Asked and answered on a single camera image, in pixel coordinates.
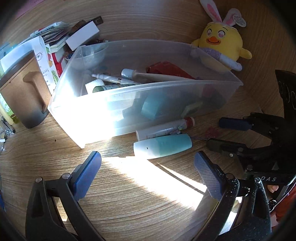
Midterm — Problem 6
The clear plastic storage bin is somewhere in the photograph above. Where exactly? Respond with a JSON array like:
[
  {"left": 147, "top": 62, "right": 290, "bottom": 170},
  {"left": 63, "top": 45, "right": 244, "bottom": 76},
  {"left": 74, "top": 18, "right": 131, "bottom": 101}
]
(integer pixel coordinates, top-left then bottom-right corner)
[{"left": 48, "top": 40, "right": 242, "bottom": 148}]

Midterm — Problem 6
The white tube red cap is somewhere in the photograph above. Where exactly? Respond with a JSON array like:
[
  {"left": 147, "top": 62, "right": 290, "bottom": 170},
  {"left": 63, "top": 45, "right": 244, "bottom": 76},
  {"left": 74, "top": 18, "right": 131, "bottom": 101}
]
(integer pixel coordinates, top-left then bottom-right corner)
[{"left": 136, "top": 117, "right": 195, "bottom": 141}]

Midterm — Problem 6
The stack of papers and books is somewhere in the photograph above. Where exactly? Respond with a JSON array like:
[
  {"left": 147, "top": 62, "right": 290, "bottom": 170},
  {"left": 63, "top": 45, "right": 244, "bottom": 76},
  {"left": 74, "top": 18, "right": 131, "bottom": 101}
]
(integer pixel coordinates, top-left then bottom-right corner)
[{"left": 27, "top": 16, "right": 104, "bottom": 51}]

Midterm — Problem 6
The red pouch in bin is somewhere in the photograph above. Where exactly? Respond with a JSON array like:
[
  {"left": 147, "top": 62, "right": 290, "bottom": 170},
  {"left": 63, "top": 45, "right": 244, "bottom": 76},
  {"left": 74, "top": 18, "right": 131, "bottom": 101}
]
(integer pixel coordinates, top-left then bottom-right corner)
[{"left": 145, "top": 61, "right": 194, "bottom": 79}]

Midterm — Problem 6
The teal white tube bottle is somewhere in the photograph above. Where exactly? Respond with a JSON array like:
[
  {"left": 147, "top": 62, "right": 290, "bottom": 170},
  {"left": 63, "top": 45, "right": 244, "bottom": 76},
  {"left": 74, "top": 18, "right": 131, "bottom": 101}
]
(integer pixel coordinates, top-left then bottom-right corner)
[{"left": 133, "top": 133, "right": 192, "bottom": 159}]

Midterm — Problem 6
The pink tube grey cap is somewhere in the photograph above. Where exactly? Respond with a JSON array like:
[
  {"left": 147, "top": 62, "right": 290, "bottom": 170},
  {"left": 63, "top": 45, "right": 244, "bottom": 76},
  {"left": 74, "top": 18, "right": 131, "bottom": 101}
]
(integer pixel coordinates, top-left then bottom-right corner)
[{"left": 121, "top": 68, "right": 195, "bottom": 82}]

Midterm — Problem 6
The teal tape roll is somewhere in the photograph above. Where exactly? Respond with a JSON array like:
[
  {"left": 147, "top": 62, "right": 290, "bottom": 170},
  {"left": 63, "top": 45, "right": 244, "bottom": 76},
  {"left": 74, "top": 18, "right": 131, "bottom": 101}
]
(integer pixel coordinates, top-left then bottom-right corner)
[{"left": 140, "top": 93, "right": 170, "bottom": 121}]

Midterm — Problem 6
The white rectangular box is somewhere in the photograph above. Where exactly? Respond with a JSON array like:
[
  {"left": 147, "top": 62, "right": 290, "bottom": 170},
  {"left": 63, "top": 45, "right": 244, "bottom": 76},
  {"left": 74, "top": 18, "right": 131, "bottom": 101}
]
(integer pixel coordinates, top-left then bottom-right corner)
[{"left": 66, "top": 21, "right": 99, "bottom": 51}]

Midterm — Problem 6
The white pen gold tip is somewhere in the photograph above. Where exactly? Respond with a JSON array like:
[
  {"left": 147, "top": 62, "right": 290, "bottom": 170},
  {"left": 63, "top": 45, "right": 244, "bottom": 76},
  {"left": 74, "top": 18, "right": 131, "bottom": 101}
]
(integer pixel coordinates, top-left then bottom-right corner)
[{"left": 91, "top": 74, "right": 140, "bottom": 85}]

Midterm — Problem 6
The person's right hand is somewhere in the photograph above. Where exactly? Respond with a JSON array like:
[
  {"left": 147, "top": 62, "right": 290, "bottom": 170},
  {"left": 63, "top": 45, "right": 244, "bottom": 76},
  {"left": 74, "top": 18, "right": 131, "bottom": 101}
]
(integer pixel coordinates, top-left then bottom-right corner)
[{"left": 266, "top": 185, "right": 279, "bottom": 193}]

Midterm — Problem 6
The white carton with fruit print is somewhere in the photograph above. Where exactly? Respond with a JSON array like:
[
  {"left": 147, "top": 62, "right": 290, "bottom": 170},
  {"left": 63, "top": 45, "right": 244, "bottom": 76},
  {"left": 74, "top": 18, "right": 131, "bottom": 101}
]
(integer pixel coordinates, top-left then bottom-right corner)
[{"left": 1, "top": 36, "right": 56, "bottom": 94}]

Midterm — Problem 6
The brown mug with lid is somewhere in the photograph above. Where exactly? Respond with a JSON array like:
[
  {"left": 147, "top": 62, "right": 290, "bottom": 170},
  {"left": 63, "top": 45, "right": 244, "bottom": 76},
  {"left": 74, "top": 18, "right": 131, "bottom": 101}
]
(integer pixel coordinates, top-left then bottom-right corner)
[{"left": 1, "top": 51, "right": 51, "bottom": 128}]

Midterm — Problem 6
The yellow chick plush toy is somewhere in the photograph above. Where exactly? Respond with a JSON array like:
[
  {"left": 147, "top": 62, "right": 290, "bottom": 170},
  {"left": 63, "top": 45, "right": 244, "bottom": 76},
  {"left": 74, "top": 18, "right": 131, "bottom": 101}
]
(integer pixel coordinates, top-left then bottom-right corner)
[{"left": 192, "top": 1, "right": 252, "bottom": 71}]

